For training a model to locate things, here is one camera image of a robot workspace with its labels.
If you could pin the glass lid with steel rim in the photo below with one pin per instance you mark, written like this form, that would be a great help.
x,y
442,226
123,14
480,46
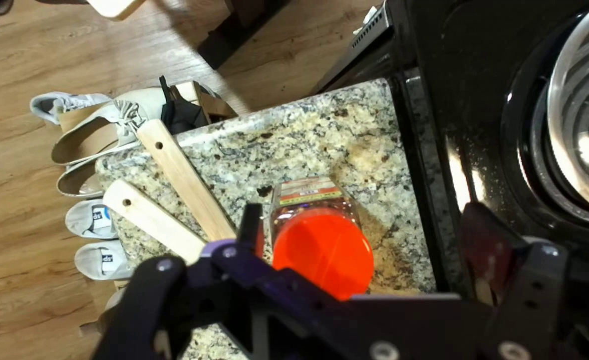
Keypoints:
x,y
584,112

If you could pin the white table top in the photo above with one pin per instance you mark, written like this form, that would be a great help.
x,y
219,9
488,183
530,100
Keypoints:
x,y
111,6

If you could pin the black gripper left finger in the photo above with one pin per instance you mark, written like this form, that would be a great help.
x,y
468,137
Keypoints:
x,y
253,230

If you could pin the black bag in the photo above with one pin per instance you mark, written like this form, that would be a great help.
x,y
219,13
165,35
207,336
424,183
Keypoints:
x,y
181,110

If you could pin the black kitchen stove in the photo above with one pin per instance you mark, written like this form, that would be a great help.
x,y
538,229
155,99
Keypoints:
x,y
480,100

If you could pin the tan lined slipper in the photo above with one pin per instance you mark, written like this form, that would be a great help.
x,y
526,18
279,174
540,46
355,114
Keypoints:
x,y
85,181
91,141

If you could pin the wooden spatula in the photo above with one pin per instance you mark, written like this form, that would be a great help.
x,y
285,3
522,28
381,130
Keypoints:
x,y
185,176
155,220

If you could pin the spice jar with red lid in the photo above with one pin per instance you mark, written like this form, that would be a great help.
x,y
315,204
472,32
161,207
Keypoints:
x,y
325,250

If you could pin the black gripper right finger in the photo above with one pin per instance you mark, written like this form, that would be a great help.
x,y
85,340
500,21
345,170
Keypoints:
x,y
490,250

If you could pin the white grey sneaker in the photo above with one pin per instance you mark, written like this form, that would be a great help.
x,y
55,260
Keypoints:
x,y
61,103

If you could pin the white shoe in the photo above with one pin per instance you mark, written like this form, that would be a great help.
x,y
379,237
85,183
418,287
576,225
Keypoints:
x,y
105,260
91,219

